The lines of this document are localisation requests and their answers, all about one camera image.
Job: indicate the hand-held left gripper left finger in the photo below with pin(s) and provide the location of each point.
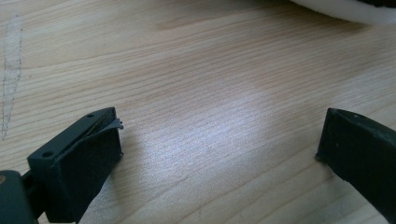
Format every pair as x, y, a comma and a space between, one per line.
81, 168

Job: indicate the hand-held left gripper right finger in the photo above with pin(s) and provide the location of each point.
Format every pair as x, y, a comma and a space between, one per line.
361, 149

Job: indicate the black and white panda plush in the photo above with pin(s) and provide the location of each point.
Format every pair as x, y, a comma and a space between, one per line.
348, 11

